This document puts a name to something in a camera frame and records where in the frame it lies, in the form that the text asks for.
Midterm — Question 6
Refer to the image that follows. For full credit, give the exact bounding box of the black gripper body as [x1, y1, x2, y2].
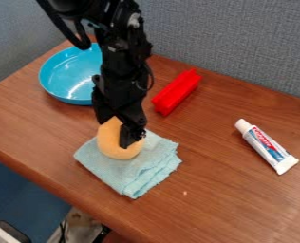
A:
[92, 45, 154, 125]

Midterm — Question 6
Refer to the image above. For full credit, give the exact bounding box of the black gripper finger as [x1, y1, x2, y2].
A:
[120, 122, 146, 149]
[92, 99, 114, 124]

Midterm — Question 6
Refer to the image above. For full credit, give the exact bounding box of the yellow foam ball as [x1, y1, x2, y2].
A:
[97, 117, 145, 160]

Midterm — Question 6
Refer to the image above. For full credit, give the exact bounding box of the light blue cloth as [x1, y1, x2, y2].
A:
[74, 130, 183, 199]

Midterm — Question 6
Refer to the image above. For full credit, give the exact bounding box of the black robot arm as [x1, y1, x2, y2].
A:
[37, 0, 154, 148]

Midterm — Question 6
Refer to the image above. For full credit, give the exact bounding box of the blue plate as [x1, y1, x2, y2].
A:
[38, 43, 102, 106]

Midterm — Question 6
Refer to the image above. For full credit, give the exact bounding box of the red plastic block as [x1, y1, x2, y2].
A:
[152, 69, 201, 116]

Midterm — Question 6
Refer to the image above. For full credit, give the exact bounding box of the grey object under table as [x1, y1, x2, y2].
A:
[48, 208, 112, 243]

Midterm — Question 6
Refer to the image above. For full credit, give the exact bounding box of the white toothpaste tube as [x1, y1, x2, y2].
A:
[236, 119, 300, 175]

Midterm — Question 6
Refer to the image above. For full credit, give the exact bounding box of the black cable loop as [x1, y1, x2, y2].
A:
[37, 0, 93, 51]

